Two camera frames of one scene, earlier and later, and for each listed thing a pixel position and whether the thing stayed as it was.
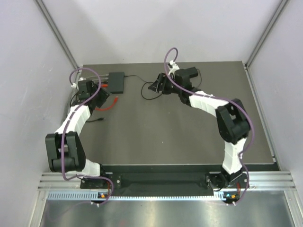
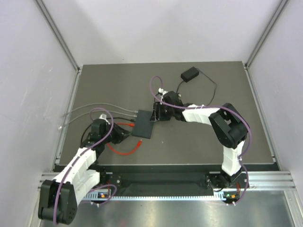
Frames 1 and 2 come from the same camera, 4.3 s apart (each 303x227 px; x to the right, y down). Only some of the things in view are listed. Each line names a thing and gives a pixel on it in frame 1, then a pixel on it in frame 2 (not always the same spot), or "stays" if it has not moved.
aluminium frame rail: x=260 y=180 stays
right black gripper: x=163 y=79 to x=157 y=115
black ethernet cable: x=99 y=119 to x=120 y=118
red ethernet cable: x=110 y=107 to x=136 y=150
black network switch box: x=116 y=82 to x=143 y=126
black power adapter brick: x=192 y=72 stays
